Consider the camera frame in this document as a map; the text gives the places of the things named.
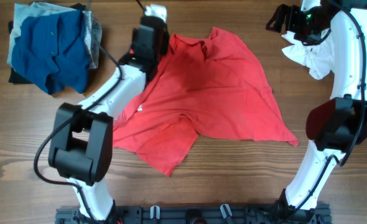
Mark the red t-shirt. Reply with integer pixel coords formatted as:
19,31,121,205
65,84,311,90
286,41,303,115
113,27,299,175

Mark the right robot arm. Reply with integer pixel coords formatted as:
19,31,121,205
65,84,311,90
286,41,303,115
265,0,367,223

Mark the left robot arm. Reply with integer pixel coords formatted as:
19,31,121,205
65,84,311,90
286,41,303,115
48,16,169,223

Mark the white t-shirt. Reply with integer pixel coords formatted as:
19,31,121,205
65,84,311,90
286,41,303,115
282,31,335,80

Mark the blue button shirt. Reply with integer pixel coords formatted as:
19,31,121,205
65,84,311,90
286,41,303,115
11,10,90,95

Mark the light grey folded garment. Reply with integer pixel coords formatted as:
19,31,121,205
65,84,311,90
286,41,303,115
7,2,102,69

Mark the black folded garment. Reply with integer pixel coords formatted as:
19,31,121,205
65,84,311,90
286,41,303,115
7,2,88,85

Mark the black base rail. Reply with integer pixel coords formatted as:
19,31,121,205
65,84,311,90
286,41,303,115
55,203,332,224

